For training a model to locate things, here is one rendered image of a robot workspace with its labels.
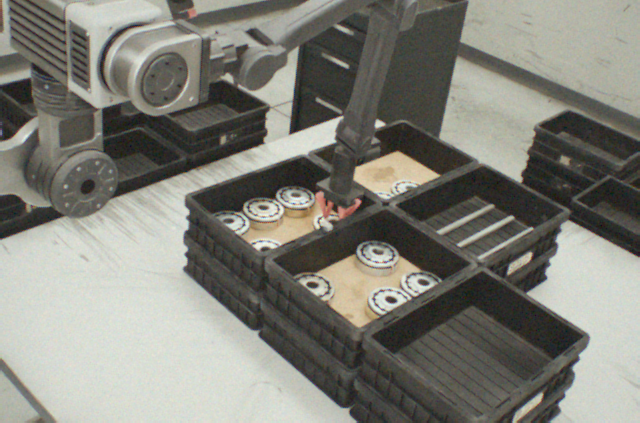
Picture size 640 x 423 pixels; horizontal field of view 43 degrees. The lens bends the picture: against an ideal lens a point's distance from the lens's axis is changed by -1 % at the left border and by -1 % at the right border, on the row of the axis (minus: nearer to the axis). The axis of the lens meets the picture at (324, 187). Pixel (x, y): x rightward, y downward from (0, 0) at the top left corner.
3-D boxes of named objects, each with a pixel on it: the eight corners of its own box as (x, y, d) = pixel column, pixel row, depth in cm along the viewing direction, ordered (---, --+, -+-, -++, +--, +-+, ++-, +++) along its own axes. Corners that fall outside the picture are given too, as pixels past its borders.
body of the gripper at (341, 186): (330, 182, 206) (335, 156, 202) (363, 199, 201) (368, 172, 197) (314, 190, 201) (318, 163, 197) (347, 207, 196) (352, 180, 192)
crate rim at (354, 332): (357, 343, 162) (358, 334, 160) (260, 267, 179) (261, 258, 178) (478, 273, 187) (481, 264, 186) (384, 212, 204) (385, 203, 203)
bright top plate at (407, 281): (425, 305, 182) (426, 303, 182) (392, 282, 188) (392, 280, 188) (452, 288, 189) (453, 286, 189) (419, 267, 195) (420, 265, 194)
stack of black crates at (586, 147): (619, 235, 354) (652, 145, 331) (587, 260, 334) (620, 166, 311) (542, 195, 376) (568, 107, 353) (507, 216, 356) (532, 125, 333)
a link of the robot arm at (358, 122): (366, -22, 164) (404, 5, 159) (385, -29, 167) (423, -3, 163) (329, 134, 194) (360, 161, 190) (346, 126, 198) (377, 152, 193)
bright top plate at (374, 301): (392, 324, 176) (392, 322, 175) (358, 299, 181) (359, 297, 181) (422, 306, 182) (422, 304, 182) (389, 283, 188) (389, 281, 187)
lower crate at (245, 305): (253, 337, 190) (257, 297, 183) (178, 272, 207) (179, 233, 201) (371, 277, 215) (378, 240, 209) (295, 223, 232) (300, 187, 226)
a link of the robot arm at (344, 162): (330, 144, 194) (348, 154, 191) (349, 138, 199) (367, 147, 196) (326, 170, 197) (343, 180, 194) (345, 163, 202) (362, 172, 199)
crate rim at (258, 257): (260, 267, 179) (261, 258, 178) (180, 203, 196) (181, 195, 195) (384, 211, 204) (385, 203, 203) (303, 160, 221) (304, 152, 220)
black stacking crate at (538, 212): (469, 304, 192) (480, 266, 186) (379, 243, 209) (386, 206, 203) (559, 248, 217) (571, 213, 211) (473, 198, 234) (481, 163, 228)
